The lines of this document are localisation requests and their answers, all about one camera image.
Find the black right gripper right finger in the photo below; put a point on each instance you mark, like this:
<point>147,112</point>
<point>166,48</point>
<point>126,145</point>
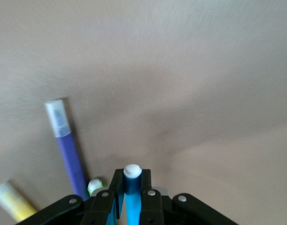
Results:
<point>153,206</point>

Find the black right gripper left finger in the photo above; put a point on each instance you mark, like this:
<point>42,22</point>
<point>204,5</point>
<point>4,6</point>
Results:
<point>96,206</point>

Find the blue marker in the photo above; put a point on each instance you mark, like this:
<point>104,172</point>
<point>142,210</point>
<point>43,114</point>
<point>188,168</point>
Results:
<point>133,201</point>

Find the green marker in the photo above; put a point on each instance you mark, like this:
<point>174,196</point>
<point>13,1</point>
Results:
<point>94,185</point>

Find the purple marker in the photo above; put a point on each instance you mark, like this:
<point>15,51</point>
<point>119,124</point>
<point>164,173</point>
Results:
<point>68,152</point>

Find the yellow marker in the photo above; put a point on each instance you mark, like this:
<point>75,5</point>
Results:
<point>14,204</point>

